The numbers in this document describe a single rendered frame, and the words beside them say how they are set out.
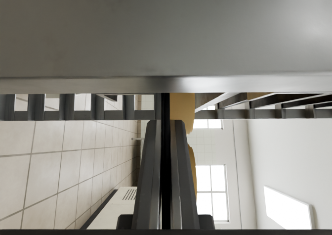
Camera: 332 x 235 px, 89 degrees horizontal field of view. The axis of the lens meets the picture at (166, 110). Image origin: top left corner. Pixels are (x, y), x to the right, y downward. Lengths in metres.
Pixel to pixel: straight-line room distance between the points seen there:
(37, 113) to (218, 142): 4.49
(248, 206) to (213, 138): 1.85
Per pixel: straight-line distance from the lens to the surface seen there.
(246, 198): 5.23
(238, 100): 0.38
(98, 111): 0.54
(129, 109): 0.52
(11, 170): 1.22
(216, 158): 4.82
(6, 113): 0.70
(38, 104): 0.64
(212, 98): 0.22
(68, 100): 0.59
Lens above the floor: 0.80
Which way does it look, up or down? level
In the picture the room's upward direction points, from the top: 90 degrees clockwise
